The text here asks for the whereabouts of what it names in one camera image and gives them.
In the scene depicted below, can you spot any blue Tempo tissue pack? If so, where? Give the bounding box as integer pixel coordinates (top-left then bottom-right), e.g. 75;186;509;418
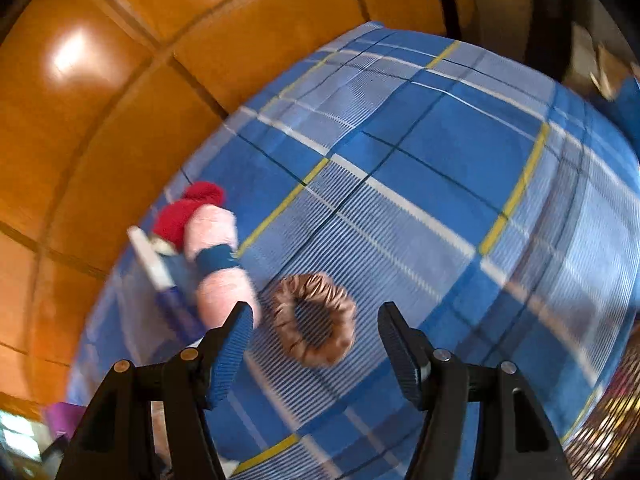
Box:
151;255;206;346

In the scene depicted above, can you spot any pink fuzzy sock roll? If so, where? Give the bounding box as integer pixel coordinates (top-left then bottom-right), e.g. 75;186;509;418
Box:
183;205;262;328

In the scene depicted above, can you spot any brown satin scrunchie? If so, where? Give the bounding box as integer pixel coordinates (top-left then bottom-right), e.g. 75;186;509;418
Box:
272;273;357;368

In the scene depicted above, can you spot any red fuzzy sock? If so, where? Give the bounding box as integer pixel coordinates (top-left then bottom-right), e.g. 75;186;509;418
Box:
152;181;224;252

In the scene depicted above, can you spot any white sponge block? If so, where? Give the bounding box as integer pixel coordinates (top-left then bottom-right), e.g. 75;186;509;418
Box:
127;226;176;292

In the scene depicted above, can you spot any purple cardboard box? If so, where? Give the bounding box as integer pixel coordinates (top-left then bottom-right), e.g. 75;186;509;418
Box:
42;402;86;440

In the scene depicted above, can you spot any rattan chair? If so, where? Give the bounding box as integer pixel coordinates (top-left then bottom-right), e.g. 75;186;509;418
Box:
565;327;639;479

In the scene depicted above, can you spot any blue plaid bed sheet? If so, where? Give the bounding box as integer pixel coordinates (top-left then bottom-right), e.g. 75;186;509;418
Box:
64;20;640;480

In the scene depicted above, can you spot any wooden wardrobe wall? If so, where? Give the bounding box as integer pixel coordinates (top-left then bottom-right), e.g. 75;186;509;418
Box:
1;0;475;408

